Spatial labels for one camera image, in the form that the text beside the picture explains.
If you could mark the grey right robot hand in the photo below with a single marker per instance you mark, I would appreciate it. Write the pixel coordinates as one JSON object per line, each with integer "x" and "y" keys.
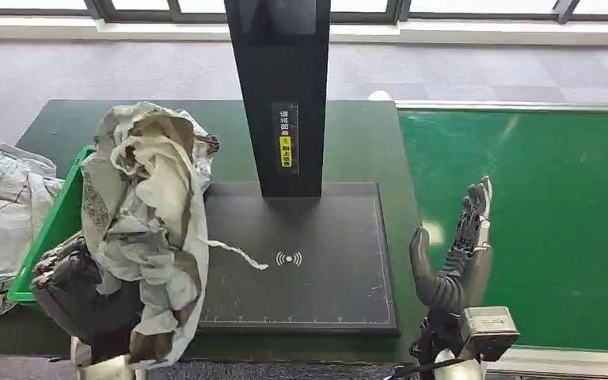
{"x": 459, "y": 283}

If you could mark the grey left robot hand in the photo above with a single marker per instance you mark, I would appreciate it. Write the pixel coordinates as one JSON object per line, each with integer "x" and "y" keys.
{"x": 81, "y": 293}

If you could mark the beige parcel bag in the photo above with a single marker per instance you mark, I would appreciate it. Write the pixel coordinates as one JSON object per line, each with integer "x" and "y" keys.
{"x": 152, "y": 210}

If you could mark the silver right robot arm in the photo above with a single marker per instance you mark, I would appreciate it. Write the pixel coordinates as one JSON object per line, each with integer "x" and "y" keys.
{"x": 451, "y": 367}

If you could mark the green plastic crate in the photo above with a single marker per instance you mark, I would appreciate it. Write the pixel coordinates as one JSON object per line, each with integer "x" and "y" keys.
{"x": 55, "y": 225}

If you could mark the white parcel bag red print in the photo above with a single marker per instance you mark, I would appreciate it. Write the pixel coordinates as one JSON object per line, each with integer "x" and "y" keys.
{"x": 5, "y": 220}

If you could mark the green conveyor belt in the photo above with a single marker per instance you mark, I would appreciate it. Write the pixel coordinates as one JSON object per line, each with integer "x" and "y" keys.
{"x": 561, "y": 220}

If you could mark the black scanner stand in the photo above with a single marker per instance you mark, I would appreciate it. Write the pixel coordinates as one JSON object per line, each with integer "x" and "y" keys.
{"x": 304, "y": 262}

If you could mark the white round knob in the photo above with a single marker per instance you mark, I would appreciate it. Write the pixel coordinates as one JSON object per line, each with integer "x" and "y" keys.
{"x": 379, "y": 96}

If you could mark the yellow black label sticker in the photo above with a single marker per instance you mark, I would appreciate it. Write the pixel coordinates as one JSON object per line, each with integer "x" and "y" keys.
{"x": 285, "y": 151}

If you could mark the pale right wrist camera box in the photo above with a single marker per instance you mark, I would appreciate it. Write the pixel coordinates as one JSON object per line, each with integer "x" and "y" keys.
{"x": 487, "y": 330}

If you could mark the dark window frame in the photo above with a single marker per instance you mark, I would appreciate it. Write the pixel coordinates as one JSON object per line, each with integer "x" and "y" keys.
{"x": 178, "y": 13}

